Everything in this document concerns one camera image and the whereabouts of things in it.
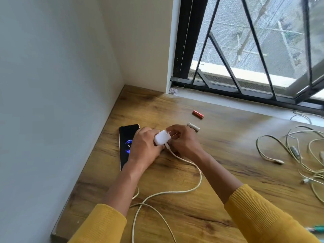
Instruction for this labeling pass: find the black window frame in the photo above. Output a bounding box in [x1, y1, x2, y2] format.
[170, 0, 324, 110]

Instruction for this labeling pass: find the white charger adapter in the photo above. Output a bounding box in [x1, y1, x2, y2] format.
[154, 130, 173, 147]

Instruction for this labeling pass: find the black metal window grille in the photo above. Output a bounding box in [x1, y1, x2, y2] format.
[192, 0, 314, 100]

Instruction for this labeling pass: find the white charging cable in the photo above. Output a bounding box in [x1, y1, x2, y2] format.
[129, 142, 203, 243]

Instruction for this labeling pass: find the cream cable with inline box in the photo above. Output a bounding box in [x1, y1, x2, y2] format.
[286, 125, 324, 175]

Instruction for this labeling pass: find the person's right hand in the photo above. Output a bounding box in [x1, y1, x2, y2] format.
[166, 124, 206, 163]

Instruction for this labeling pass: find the person's right forearm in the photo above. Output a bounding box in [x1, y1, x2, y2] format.
[194, 152, 321, 243]

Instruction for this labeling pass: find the open window pane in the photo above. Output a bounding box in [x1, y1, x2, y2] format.
[295, 0, 324, 99]

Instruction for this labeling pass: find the person's left hand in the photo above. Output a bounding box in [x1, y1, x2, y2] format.
[126, 127, 162, 172]

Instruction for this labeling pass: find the cream looped usb cable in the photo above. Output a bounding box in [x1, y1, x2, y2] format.
[256, 135, 286, 165]

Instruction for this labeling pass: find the cream cable with white plug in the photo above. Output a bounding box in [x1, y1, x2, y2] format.
[298, 138, 324, 204]

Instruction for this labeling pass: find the thin grey cable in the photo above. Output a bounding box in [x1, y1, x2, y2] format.
[289, 111, 324, 125]

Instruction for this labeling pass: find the person's left forearm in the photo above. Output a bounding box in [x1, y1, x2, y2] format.
[67, 159, 153, 243]

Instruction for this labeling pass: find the black smartphone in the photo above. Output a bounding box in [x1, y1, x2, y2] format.
[119, 124, 140, 172]

